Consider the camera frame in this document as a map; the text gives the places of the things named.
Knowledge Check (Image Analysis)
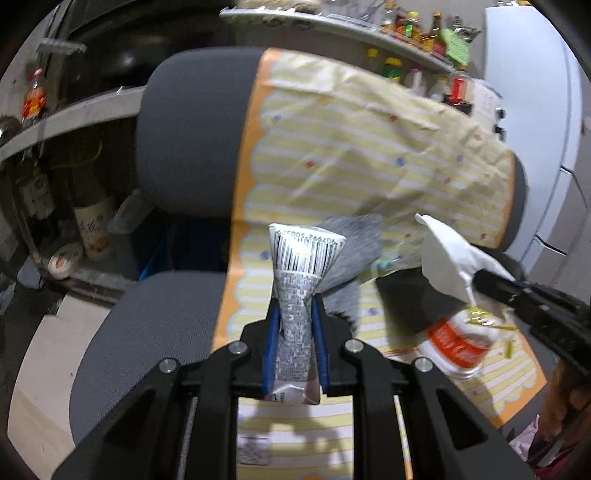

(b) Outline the yellow oil bottle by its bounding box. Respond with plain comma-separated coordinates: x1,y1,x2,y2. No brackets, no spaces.
401,11,423,44

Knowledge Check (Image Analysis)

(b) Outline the white plastic jug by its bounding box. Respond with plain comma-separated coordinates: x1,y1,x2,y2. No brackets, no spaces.
405,68,428,95

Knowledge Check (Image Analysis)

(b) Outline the orange label bottle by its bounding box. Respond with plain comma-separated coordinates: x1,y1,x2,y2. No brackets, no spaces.
21,67,48,121

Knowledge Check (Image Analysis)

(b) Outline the black range hood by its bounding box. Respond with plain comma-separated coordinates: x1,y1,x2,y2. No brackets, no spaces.
44,0,232,93

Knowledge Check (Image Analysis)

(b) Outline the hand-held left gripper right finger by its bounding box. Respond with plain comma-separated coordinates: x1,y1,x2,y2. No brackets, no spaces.
310,298,539,480

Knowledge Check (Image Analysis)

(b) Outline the white tape roll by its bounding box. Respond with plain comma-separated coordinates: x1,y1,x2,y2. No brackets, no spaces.
47,242,85,280

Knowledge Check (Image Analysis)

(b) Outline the orange and white noodle cup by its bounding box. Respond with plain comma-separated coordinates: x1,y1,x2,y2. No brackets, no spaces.
417,305,519,380

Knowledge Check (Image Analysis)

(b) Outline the white air fryer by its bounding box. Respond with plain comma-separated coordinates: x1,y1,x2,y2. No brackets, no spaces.
466,79,508,143

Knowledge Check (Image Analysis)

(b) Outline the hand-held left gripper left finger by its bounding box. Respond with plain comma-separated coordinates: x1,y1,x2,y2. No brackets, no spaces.
51,305,283,480

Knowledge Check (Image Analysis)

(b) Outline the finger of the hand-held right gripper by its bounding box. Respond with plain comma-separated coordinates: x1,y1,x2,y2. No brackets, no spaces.
472,268,529,305

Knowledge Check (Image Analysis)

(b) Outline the yellow striped cloth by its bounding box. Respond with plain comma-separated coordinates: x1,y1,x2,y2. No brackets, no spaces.
212,48,548,480

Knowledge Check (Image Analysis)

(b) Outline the dark sauce jar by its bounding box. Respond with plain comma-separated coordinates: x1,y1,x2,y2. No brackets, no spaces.
444,95,474,117

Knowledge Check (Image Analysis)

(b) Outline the white printed paper cup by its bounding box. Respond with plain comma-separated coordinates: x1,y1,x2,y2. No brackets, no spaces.
74,196,116,260

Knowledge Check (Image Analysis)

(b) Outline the silver barcode wrapper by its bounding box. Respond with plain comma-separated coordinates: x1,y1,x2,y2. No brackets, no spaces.
263,223,347,406

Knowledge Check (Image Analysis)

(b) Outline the curved wall shelf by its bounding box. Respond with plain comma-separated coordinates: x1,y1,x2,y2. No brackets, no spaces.
219,7,465,75

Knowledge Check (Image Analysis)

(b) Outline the grey office chair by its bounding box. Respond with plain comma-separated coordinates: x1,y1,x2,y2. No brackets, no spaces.
69,46,528,480

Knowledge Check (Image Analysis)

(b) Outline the green box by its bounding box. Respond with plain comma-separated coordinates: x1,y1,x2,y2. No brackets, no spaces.
441,28,472,70

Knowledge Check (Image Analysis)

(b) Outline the white paper tissue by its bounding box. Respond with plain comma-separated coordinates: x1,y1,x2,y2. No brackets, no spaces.
414,213,492,308

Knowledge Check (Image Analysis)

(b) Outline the person's right hand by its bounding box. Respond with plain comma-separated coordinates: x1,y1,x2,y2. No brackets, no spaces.
538,357,580,441

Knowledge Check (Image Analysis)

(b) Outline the white plastic bag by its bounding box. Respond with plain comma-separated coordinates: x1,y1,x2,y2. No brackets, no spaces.
509,414,542,462

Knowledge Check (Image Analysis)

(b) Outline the brown sauce bottle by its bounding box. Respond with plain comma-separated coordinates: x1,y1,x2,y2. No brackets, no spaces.
430,11,448,56

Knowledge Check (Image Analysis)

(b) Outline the yellow cap seasoning bottle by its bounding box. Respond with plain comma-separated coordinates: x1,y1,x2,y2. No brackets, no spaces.
382,56,404,84

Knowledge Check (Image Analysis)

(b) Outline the grey refrigerator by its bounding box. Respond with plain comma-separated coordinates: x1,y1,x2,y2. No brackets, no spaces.
482,6,591,296

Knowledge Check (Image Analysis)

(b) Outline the black plastic wrapper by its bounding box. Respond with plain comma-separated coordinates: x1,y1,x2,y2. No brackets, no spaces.
375,271,446,334

